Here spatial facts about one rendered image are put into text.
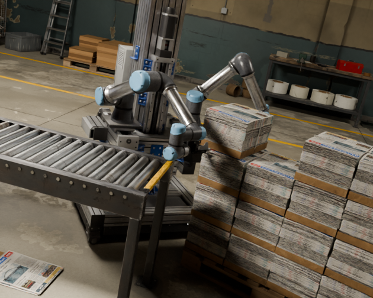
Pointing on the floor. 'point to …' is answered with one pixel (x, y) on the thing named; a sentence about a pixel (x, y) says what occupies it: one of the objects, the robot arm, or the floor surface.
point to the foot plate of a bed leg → (146, 284)
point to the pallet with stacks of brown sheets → (94, 54)
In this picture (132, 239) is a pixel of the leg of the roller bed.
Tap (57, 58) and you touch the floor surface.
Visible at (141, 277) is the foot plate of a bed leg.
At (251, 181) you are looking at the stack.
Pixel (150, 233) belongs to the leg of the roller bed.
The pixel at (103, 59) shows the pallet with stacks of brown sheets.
